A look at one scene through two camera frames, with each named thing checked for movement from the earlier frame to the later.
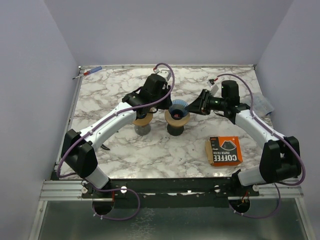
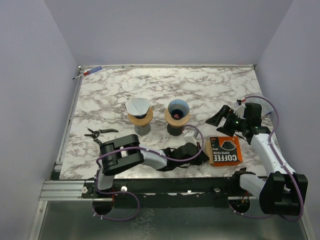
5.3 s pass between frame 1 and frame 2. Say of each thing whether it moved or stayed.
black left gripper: moved
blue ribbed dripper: stayed
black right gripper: moved
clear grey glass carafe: stayed
